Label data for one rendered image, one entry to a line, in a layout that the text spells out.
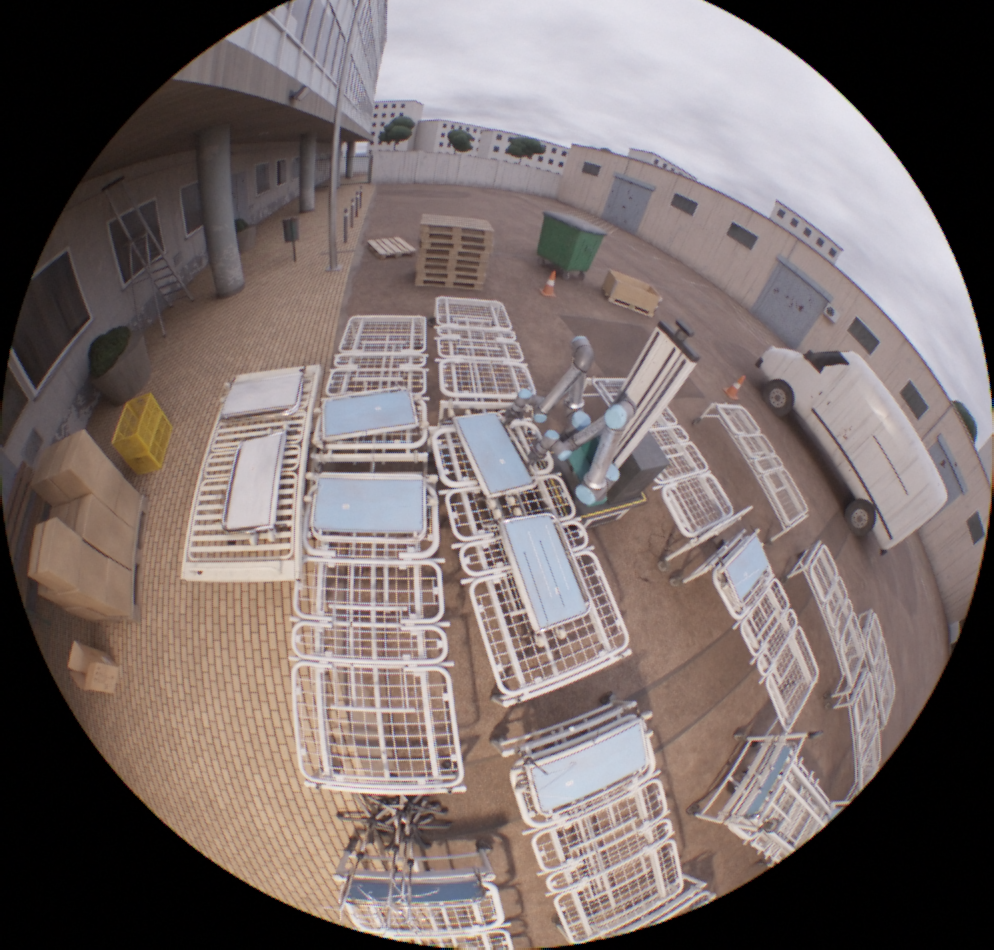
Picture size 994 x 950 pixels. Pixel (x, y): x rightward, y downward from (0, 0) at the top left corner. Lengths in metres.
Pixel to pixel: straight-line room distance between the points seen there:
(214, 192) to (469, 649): 7.06
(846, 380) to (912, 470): 2.39
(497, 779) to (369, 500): 2.12
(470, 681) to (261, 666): 1.51
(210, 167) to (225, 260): 1.81
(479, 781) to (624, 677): 1.34
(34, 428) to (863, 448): 13.25
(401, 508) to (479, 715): 1.52
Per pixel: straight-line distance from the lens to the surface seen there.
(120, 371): 5.36
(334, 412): 2.60
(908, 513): 8.50
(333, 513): 2.09
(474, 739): 2.46
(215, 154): 6.65
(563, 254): 7.70
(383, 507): 2.05
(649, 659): 2.96
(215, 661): 2.90
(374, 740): 2.47
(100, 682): 3.72
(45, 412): 5.86
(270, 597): 2.68
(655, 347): 2.05
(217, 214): 6.67
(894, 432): 8.08
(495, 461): 2.30
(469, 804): 2.63
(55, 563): 2.92
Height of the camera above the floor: 2.37
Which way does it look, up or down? 51 degrees down
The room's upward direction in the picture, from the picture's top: 18 degrees clockwise
